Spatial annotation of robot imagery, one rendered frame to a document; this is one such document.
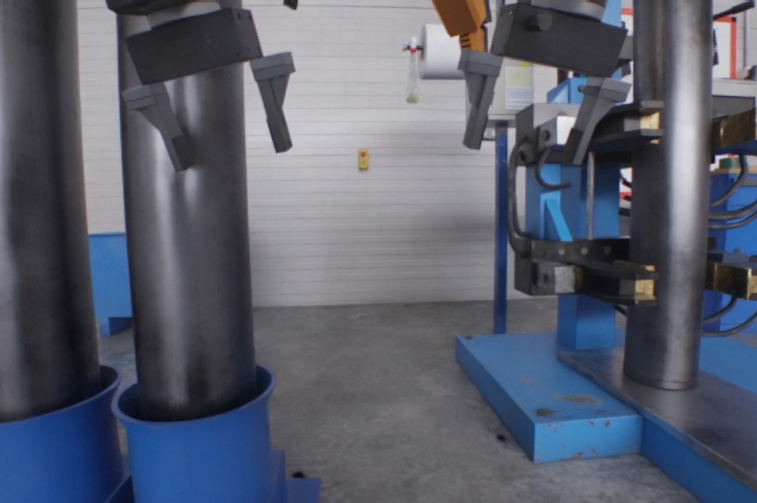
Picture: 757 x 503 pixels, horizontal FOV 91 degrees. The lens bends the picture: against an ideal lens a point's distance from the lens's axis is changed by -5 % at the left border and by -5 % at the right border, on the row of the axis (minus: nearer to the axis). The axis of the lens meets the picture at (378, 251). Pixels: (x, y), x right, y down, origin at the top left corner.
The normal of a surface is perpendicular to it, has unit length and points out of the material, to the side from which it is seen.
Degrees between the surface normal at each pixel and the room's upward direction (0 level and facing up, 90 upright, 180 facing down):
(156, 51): 113
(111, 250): 90
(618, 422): 90
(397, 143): 90
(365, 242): 90
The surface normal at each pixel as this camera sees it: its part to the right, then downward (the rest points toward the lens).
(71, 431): 0.87, 0.03
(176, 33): -0.10, 0.47
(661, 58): -0.77, 0.07
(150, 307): -0.21, 0.09
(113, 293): 0.07, 0.08
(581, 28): 0.11, 0.47
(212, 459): 0.51, 0.07
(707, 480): -1.00, 0.02
